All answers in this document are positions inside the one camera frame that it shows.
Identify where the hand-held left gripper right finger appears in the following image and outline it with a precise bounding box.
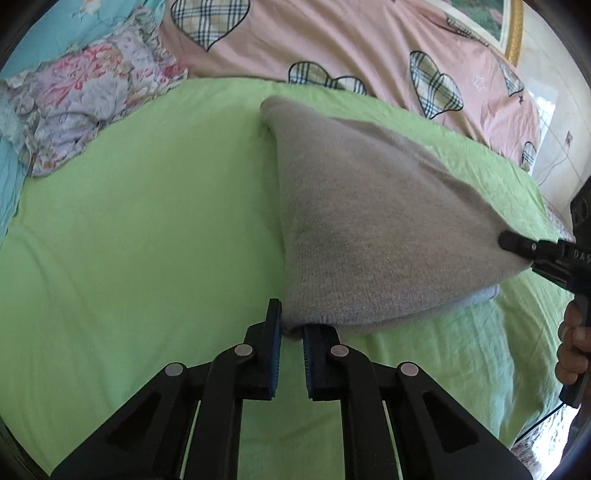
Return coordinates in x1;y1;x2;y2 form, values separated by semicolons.
301;324;532;480

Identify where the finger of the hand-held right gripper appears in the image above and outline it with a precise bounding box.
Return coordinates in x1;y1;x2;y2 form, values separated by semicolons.
498;230;562;258
530;260;579;292

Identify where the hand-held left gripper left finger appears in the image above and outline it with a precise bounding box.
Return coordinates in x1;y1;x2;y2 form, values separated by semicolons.
50;298;283;480

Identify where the beige knit sweater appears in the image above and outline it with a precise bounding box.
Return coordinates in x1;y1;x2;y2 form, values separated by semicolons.
259;95;539;340

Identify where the person's right hand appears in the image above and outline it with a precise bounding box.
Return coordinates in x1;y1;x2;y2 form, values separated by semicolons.
556;304;591;387

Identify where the floral patterned mattress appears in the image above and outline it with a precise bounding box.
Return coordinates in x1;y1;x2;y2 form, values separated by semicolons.
509;193;580;472

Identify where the green bed sheet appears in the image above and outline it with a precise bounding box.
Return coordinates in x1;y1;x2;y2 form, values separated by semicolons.
0;76;578;476

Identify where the pink quilt with plaid hearts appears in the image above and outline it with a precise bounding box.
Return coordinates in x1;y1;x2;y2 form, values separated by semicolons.
159;0;541;172

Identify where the floral ruffled pillow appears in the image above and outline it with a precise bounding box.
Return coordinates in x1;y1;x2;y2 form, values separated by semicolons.
0;11;189;178

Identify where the light blue floral sheet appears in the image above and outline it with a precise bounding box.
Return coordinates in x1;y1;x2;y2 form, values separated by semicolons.
0;0;174;245

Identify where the thin wall cable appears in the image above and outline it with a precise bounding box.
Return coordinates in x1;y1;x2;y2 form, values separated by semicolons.
537;142;571;186

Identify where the black cable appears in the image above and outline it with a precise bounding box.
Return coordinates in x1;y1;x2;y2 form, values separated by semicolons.
514;401;567;448

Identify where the gold picture frame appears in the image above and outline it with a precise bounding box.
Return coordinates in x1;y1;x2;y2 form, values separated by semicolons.
442;0;525;64

